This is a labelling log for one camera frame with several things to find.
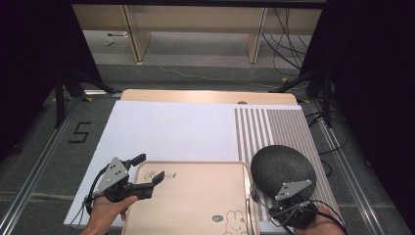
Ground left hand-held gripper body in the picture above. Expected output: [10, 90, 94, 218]
[93, 156, 144, 203]

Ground black floor cables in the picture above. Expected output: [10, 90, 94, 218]
[306, 111, 350, 177]

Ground black curtain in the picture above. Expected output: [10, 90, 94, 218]
[0, 0, 106, 165]
[300, 0, 415, 226]

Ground white floor cable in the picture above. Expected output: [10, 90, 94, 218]
[143, 48, 309, 91]

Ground bundle of black cables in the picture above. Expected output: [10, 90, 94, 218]
[262, 8, 309, 77]

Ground right hand-held gripper cable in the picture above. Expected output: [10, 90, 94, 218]
[260, 195, 348, 235]

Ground person's right hand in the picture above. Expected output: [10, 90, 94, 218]
[293, 205, 346, 235]

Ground beige tray with rabbit print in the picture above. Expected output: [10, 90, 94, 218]
[120, 160, 261, 235]

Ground metal floor rail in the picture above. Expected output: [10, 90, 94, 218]
[309, 99, 388, 235]
[0, 97, 82, 235]

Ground black round plate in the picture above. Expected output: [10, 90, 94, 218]
[250, 144, 317, 205]

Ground beige wooden desk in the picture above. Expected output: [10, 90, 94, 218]
[71, 3, 324, 65]

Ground white board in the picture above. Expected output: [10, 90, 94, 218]
[63, 100, 348, 234]

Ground striped placemat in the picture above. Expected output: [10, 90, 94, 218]
[233, 106, 346, 226]

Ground hand-held gripper cable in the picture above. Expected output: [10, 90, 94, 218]
[69, 164, 112, 228]
[260, 195, 348, 235]

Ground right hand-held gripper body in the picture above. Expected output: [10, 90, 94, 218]
[269, 178, 320, 230]

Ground person's left hand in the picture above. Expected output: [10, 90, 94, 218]
[87, 194, 140, 231]

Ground left hand-held gripper cable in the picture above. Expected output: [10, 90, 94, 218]
[69, 164, 112, 228]

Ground black metal stand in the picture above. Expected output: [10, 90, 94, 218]
[53, 67, 123, 129]
[268, 67, 334, 128]

